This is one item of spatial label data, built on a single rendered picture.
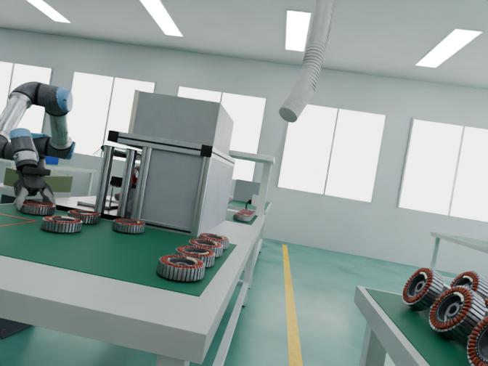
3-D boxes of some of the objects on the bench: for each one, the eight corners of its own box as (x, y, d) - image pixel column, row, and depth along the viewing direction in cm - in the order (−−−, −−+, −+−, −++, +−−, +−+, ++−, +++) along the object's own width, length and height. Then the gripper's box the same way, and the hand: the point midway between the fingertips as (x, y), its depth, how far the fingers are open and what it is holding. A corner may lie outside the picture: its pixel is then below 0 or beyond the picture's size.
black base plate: (27, 204, 141) (27, 199, 141) (105, 198, 204) (106, 194, 204) (131, 224, 136) (131, 218, 136) (178, 212, 199) (179, 208, 199)
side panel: (131, 224, 134) (144, 147, 133) (134, 224, 137) (147, 147, 136) (197, 237, 131) (210, 157, 130) (199, 236, 134) (212, 157, 133)
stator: (70, 235, 99) (72, 224, 99) (33, 229, 99) (35, 217, 99) (86, 229, 111) (88, 218, 110) (52, 224, 110) (54, 213, 110)
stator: (14, 210, 123) (15, 200, 123) (44, 210, 132) (46, 201, 132) (29, 216, 117) (31, 205, 117) (60, 216, 127) (62, 206, 127)
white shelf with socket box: (216, 211, 237) (226, 149, 237) (224, 208, 274) (233, 154, 274) (263, 220, 234) (274, 156, 233) (266, 216, 270) (274, 160, 270)
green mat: (-183, 216, 78) (-183, 216, 78) (19, 203, 139) (19, 202, 139) (199, 297, 68) (199, 295, 68) (237, 245, 129) (237, 244, 129)
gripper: (43, 172, 141) (52, 216, 136) (-7, 168, 125) (2, 218, 120) (54, 163, 137) (64, 208, 132) (4, 157, 121) (14, 208, 116)
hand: (38, 209), depth 125 cm, fingers closed on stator, 13 cm apart
